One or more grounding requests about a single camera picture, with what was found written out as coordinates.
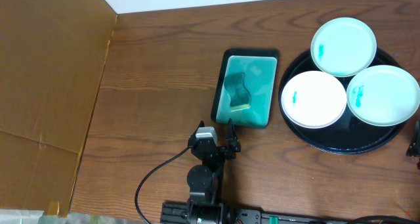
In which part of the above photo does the green yellow sponge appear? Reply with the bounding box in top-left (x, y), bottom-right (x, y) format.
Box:
top-left (224, 73), bottom-right (251, 111)

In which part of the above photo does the mint plate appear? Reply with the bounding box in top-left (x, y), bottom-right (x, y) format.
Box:
top-left (310, 17), bottom-right (377, 78)
top-left (346, 65), bottom-right (419, 127)

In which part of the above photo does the white plate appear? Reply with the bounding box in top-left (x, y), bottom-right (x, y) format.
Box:
top-left (280, 71), bottom-right (347, 129)

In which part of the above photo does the mint plate top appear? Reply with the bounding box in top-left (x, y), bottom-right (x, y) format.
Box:
top-left (310, 17), bottom-right (377, 78)

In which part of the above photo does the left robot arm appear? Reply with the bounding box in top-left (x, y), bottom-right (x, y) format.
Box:
top-left (186, 119), bottom-right (241, 224)

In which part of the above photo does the black round tray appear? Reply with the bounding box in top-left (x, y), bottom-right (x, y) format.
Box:
top-left (278, 48), bottom-right (406, 154)

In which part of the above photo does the black rectangular water tray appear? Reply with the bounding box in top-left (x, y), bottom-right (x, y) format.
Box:
top-left (211, 48), bottom-right (280, 129)

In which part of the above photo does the brown cardboard panel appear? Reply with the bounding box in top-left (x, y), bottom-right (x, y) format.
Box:
top-left (1, 0), bottom-right (117, 216)

